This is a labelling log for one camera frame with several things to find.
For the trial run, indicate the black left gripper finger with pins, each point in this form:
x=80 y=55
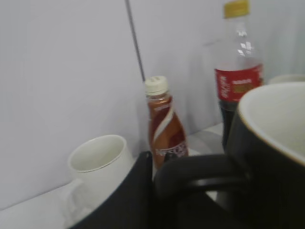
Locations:
x=130 y=205

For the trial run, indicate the black ceramic mug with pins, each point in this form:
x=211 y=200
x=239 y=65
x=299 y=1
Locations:
x=264 y=159

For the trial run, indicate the white ceramic mug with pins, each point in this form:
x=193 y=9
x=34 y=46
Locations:
x=98 y=167

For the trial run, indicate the dark grey ceramic mug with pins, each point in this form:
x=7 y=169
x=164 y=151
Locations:
x=287 y=78

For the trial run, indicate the Nescafe coffee bottle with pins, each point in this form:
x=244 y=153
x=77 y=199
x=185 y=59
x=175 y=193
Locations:
x=166 y=133

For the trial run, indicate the cola bottle red label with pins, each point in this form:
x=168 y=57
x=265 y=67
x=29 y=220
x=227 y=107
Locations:
x=238 y=64

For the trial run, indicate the thin dark vertical rod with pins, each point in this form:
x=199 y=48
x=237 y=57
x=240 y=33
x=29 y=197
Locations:
x=134 y=39

